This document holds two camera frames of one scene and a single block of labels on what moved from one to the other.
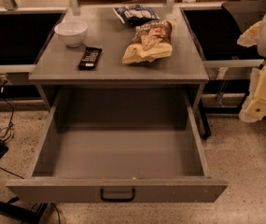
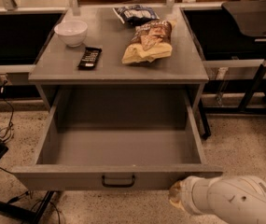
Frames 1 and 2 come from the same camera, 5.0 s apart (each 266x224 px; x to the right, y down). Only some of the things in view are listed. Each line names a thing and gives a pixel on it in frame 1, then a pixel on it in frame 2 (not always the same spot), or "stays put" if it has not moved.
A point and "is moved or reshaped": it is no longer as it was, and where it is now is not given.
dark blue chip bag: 134,14 stays put
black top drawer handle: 119,200 -> 103,182
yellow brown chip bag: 151,40 stays put
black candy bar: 90,58 stays put
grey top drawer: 119,145 is moved or reshaped
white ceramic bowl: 72,33 stays put
